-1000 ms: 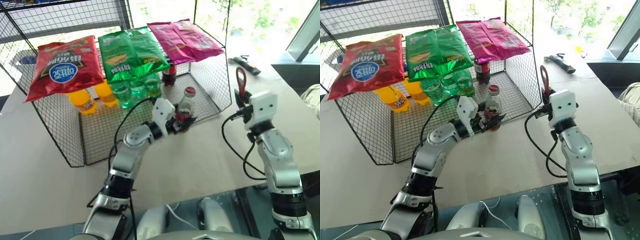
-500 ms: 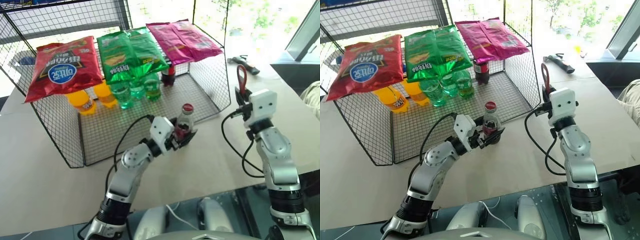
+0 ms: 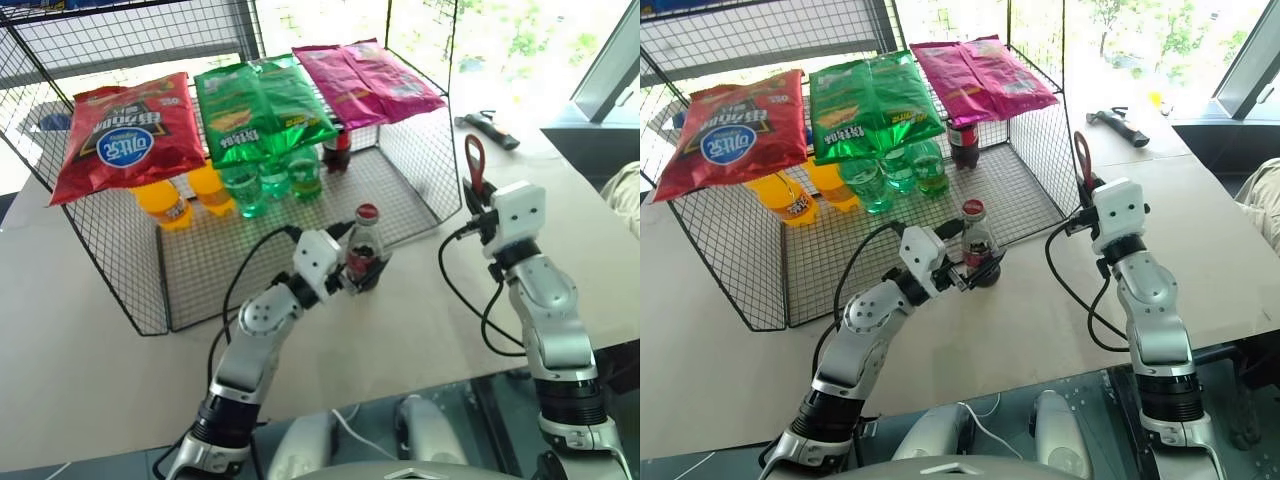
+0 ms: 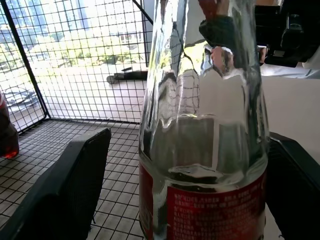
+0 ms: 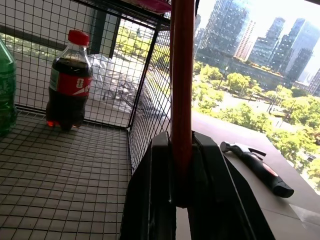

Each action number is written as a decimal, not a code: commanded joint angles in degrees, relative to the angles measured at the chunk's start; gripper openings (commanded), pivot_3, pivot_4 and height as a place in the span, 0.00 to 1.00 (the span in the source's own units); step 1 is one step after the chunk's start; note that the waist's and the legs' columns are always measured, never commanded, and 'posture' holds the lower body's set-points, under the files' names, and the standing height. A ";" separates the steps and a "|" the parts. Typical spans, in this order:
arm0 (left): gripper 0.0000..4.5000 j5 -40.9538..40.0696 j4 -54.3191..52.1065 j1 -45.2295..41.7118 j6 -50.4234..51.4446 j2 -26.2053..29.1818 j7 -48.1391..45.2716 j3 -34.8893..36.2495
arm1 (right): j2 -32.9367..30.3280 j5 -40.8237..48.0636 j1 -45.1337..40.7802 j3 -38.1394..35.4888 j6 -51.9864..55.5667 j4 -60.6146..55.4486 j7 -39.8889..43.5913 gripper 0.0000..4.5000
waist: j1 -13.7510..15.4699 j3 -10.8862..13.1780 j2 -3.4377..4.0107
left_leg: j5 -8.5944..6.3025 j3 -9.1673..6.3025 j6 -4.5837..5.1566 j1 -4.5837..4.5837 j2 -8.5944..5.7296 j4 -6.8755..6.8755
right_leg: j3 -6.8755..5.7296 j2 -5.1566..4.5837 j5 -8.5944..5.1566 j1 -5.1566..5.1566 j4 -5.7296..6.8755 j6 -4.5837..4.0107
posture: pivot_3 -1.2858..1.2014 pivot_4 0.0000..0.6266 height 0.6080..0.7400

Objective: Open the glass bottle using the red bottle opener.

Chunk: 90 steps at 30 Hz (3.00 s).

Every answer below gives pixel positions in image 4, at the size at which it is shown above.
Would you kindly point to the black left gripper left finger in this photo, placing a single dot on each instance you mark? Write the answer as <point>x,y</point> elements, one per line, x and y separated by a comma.
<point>60,190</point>

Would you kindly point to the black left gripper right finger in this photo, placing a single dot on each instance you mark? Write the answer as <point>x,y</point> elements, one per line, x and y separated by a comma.
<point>297,190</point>

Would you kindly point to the clear glass bottle red label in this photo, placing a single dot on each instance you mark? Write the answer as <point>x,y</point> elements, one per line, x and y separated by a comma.
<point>200,155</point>

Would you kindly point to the red bottle opener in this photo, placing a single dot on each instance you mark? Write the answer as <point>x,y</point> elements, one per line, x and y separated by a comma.
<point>210,7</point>

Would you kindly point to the dark cola glass bottle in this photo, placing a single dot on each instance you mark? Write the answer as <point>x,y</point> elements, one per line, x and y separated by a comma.
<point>8,140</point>

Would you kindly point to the black wheeled object on floor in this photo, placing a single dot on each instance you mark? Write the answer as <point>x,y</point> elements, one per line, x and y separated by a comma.
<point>130,75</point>

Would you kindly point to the black equipment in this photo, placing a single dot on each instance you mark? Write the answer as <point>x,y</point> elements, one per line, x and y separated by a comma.
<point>290,37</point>

